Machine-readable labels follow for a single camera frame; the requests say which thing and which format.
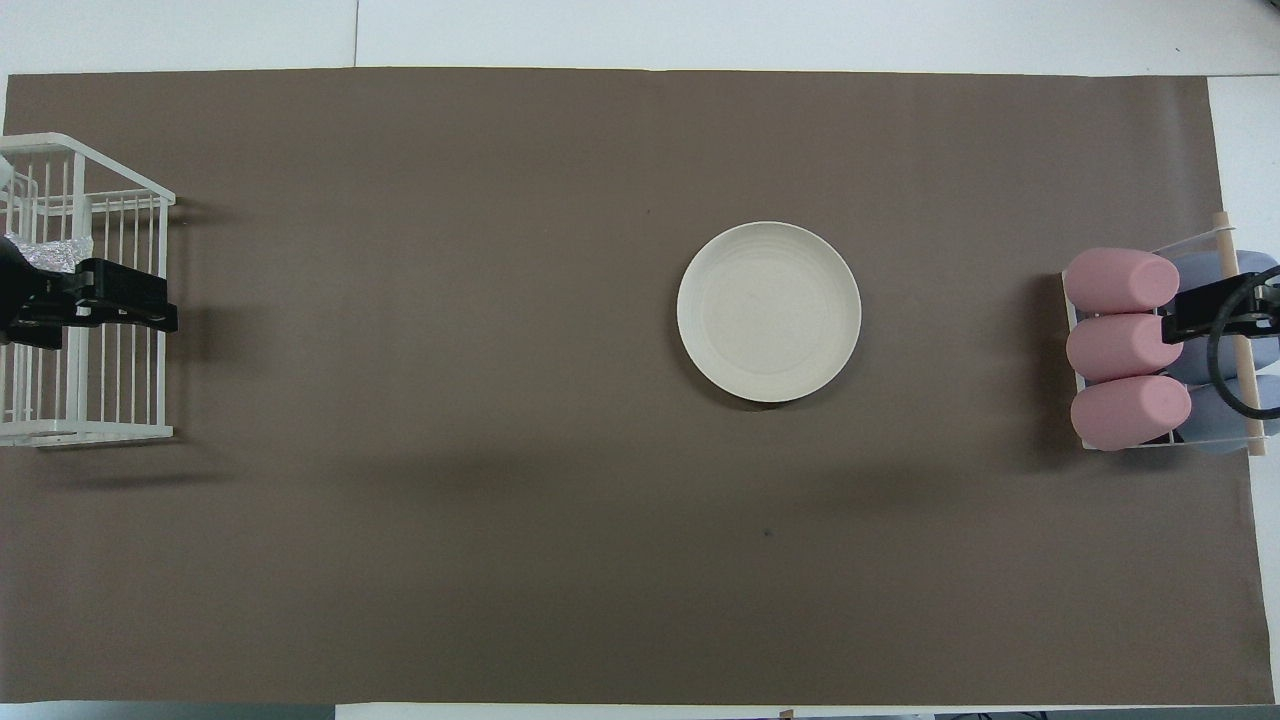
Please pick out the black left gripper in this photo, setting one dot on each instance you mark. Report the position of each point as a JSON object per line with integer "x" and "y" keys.
{"x": 25, "y": 300}

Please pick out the white cup holder rack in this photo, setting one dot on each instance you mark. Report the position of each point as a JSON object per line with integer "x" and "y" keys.
{"x": 1224, "y": 240}

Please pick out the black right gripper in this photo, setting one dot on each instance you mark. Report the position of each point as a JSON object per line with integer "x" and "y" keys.
{"x": 1265, "y": 312}

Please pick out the cream round plate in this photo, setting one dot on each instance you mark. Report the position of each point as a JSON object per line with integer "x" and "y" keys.
{"x": 769, "y": 311}

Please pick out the silver foil sponge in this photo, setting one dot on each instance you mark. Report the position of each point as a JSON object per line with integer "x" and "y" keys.
{"x": 50, "y": 252}

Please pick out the brown table mat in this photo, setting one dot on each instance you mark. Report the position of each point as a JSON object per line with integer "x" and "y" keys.
{"x": 500, "y": 500}

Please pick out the pink plastic cup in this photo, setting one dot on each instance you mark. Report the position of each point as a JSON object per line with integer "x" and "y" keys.
{"x": 1122, "y": 346}
{"x": 1120, "y": 280}
{"x": 1130, "y": 412}

